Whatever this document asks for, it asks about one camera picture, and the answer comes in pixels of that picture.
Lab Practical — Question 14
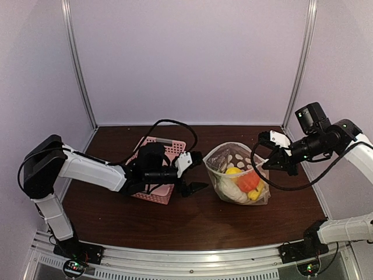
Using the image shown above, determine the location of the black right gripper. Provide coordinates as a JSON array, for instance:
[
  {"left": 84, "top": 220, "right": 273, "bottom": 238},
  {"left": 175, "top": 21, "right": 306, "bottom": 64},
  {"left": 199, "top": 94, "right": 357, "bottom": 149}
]
[{"left": 262, "top": 130, "right": 325, "bottom": 176}]

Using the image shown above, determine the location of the orange pumpkin with leaf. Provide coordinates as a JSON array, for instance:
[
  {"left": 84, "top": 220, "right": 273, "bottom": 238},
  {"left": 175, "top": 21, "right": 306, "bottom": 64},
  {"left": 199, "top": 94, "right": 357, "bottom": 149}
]
[{"left": 237, "top": 172, "right": 260, "bottom": 193}]

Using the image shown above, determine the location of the white wrinkled cabbage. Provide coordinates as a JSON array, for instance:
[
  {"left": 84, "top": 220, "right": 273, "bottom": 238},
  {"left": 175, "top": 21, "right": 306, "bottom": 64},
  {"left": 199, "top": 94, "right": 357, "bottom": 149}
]
[{"left": 217, "top": 177, "right": 248, "bottom": 204}]

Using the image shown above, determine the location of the yellow pear with leaf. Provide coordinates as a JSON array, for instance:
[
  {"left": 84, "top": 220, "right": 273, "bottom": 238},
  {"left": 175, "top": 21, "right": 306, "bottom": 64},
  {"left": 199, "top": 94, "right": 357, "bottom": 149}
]
[{"left": 225, "top": 167, "right": 242, "bottom": 176}]

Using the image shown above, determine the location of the clear zip top bag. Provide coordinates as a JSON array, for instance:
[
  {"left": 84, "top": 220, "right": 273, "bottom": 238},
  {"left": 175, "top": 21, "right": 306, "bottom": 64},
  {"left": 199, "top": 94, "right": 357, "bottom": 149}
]
[{"left": 203, "top": 142, "right": 271, "bottom": 206}]

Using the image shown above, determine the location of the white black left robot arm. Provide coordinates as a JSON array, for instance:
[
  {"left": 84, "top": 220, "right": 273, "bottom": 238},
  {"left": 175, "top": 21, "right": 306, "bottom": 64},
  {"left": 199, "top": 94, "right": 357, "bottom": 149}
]
[{"left": 17, "top": 135, "right": 208, "bottom": 259}]

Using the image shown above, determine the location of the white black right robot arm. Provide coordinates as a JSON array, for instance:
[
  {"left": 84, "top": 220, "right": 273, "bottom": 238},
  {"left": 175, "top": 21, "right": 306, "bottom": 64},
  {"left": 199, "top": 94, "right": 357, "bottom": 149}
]
[{"left": 257, "top": 102, "right": 372, "bottom": 258}]

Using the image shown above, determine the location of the pink perforated plastic basket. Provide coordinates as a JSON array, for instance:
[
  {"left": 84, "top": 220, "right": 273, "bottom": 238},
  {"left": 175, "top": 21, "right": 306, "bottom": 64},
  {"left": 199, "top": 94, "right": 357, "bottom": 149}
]
[{"left": 126, "top": 136, "right": 186, "bottom": 205}]

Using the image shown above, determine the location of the right round circuit board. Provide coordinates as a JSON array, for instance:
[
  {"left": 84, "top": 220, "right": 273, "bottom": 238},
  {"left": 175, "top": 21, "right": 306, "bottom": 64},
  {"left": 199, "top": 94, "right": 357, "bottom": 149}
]
[{"left": 297, "top": 260, "right": 321, "bottom": 277}]

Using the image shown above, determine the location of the round circuit board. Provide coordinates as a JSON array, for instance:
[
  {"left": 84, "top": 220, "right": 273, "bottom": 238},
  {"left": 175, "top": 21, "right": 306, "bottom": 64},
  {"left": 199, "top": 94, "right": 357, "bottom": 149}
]
[
  {"left": 62, "top": 260, "right": 88, "bottom": 278},
  {"left": 297, "top": 260, "right": 321, "bottom": 277}
]

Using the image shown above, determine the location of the left round circuit board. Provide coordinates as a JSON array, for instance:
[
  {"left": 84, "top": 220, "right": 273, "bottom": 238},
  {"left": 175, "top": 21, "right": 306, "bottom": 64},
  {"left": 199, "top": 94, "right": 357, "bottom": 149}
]
[{"left": 62, "top": 260, "right": 88, "bottom": 278}]

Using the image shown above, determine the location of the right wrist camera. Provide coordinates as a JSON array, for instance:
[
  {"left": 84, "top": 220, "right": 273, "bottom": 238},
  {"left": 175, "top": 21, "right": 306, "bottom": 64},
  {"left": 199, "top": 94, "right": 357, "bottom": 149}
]
[{"left": 258, "top": 130, "right": 292, "bottom": 156}]

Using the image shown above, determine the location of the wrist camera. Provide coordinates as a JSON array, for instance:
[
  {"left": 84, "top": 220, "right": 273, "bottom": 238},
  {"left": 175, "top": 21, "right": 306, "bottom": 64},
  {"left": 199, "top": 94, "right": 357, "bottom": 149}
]
[
  {"left": 174, "top": 151, "right": 203, "bottom": 179},
  {"left": 258, "top": 130, "right": 292, "bottom": 156}
]

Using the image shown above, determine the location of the black right camera cable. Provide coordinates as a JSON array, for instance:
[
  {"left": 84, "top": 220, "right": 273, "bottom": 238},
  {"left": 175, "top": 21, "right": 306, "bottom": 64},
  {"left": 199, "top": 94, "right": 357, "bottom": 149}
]
[{"left": 250, "top": 139, "right": 350, "bottom": 192}]

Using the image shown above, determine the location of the black camera cable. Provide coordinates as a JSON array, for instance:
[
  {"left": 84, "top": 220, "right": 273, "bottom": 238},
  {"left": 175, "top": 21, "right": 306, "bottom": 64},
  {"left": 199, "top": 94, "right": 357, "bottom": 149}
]
[
  {"left": 116, "top": 118, "right": 198, "bottom": 167},
  {"left": 250, "top": 139, "right": 350, "bottom": 192}
]

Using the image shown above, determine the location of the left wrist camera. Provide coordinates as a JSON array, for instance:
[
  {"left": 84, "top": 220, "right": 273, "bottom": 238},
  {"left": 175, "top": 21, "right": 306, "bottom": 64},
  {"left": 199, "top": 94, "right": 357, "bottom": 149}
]
[{"left": 174, "top": 151, "right": 203, "bottom": 179}]

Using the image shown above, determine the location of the black left camera cable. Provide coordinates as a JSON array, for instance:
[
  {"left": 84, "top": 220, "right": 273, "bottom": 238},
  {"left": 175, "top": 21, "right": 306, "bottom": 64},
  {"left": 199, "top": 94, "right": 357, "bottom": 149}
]
[{"left": 116, "top": 118, "right": 198, "bottom": 167}]

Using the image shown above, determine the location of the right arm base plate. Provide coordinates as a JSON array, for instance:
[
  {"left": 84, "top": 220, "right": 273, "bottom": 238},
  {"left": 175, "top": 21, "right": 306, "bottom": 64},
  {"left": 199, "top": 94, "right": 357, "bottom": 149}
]
[{"left": 278, "top": 240, "right": 329, "bottom": 264}]

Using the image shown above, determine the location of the aluminium front rail frame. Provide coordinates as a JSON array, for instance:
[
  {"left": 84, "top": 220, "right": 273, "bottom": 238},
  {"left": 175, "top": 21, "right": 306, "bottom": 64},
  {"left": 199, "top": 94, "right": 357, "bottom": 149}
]
[{"left": 22, "top": 230, "right": 364, "bottom": 280}]

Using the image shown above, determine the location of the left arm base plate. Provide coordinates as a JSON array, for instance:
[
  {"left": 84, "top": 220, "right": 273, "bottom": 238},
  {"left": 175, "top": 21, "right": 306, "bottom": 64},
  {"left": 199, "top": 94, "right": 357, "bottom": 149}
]
[{"left": 53, "top": 239, "right": 104, "bottom": 265}]

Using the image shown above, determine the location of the right aluminium corner post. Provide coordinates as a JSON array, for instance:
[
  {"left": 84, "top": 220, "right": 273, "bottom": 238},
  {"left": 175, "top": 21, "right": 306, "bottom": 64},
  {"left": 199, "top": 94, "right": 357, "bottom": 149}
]
[{"left": 288, "top": 0, "right": 318, "bottom": 111}]

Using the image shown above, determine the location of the aluminium corner post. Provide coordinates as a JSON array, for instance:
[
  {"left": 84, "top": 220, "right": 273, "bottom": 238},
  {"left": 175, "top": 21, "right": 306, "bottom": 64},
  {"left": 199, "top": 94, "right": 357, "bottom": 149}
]
[
  {"left": 61, "top": 0, "right": 98, "bottom": 130},
  {"left": 288, "top": 0, "right": 318, "bottom": 111}
]

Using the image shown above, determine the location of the left aluminium corner post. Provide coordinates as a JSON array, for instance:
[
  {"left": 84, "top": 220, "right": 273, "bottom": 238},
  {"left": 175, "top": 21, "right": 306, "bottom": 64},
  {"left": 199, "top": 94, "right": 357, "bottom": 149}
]
[{"left": 61, "top": 0, "right": 98, "bottom": 130}]

